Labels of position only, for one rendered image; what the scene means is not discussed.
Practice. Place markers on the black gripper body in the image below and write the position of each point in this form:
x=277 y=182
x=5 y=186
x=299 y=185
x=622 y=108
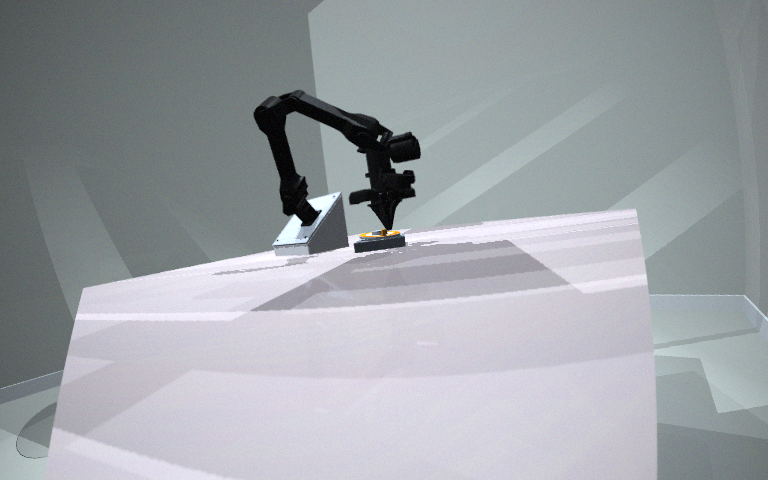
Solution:
x=372 y=194

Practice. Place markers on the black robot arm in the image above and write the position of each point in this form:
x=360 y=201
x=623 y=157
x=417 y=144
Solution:
x=359 y=129

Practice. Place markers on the orange round plate with holes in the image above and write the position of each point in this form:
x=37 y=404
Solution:
x=369 y=236

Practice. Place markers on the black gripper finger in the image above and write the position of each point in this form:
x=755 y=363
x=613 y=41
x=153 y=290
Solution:
x=392 y=209
x=381 y=209

